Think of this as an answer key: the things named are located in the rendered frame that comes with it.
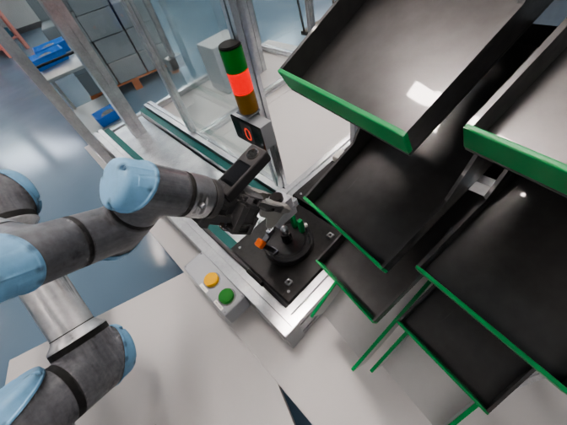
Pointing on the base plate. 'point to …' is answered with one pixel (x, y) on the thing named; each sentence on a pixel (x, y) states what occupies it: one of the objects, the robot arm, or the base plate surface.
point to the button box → (202, 266)
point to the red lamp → (241, 83)
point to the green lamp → (234, 61)
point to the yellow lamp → (247, 103)
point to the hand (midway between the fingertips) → (279, 201)
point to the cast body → (286, 203)
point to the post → (233, 17)
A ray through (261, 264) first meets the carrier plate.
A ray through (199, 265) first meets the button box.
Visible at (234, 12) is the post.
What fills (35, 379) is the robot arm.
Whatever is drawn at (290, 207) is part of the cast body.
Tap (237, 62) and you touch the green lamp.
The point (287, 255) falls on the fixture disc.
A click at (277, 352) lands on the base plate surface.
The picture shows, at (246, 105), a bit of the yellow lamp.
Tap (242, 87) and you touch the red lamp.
